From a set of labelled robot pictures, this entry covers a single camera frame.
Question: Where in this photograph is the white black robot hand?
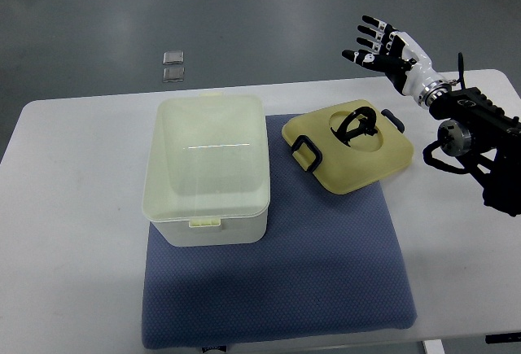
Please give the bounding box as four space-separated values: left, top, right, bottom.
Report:
342 15 450 108

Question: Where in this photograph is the dark label under mat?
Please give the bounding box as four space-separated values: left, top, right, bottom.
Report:
201 345 227 353

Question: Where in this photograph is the yellow storage box lid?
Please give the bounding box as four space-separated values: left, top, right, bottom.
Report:
282 99 414 194

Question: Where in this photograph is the metal floor plate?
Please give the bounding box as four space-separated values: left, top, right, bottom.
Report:
163 50 184 65
163 67 185 82

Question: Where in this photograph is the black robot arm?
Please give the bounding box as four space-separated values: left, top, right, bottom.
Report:
422 54 520 216

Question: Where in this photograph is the upper metal floor plate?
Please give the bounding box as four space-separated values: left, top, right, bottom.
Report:
163 50 184 65

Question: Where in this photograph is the white storage box base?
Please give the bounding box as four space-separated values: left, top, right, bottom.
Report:
142 94 270 247

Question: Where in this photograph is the lower metal floor plate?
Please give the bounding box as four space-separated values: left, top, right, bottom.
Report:
163 67 185 82

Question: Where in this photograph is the blue textured mat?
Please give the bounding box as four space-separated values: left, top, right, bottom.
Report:
142 115 417 349

